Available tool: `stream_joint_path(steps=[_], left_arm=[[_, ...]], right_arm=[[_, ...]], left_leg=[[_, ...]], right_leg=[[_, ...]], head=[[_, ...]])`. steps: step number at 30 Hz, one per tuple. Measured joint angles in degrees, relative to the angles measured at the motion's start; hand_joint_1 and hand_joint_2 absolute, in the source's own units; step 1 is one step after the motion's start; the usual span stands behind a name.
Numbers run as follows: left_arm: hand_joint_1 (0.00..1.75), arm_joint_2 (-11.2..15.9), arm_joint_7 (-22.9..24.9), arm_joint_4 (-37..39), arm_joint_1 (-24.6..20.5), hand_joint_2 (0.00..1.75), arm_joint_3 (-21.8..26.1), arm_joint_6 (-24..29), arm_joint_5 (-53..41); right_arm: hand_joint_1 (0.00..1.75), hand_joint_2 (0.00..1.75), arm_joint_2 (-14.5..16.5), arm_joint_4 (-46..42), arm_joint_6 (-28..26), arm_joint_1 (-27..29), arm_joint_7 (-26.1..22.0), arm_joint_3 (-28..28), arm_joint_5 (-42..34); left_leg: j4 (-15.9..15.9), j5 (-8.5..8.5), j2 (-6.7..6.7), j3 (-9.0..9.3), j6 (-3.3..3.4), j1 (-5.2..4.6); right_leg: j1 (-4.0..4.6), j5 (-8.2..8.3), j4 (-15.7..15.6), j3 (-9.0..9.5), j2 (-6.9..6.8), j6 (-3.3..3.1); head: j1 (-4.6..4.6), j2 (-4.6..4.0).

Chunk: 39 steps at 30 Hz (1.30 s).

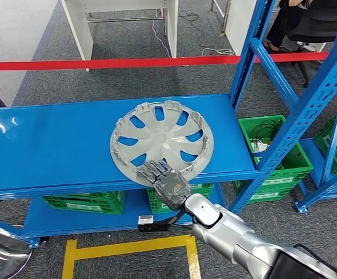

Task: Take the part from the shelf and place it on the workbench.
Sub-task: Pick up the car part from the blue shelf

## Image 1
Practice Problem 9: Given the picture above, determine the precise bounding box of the red barrier belt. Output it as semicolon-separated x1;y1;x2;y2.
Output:
0;52;329;73

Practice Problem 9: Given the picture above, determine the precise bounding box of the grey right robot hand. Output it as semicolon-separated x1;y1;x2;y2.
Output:
137;159;192;212

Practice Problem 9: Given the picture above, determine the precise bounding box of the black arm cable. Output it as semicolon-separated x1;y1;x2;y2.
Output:
292;243;337;279

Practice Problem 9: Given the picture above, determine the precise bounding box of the grey metal table leg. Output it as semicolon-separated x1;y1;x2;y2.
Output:
210;0;230;38

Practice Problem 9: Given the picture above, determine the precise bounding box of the blue metal shelf rack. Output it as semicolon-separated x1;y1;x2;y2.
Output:
295;71;337;214
0;0;337;249

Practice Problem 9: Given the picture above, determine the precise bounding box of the white desk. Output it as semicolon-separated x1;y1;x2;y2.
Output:
61;0;178;72

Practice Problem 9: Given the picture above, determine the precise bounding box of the white cabinet panel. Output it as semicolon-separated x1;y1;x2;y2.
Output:
224;0;258;56

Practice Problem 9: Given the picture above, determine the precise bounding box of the black office chair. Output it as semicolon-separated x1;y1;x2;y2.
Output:
284;0;337;87

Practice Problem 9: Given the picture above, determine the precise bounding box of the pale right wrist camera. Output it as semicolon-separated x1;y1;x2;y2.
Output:
137;214;170;233

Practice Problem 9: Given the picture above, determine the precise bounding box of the black floor cable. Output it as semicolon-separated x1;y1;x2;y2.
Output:
178;8;224;49

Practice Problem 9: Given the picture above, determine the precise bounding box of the white plastic item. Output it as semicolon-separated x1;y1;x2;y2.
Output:
251;140;270;155

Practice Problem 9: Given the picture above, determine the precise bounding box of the white floor cable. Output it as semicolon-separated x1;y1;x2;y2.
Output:
151;9;172;59
200;47;235;58

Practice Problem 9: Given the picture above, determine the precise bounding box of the person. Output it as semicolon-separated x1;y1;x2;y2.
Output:
264;0;313;52

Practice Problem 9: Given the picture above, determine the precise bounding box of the grey plastic wheel cover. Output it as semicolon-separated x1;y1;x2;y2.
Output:
110;100;215;188

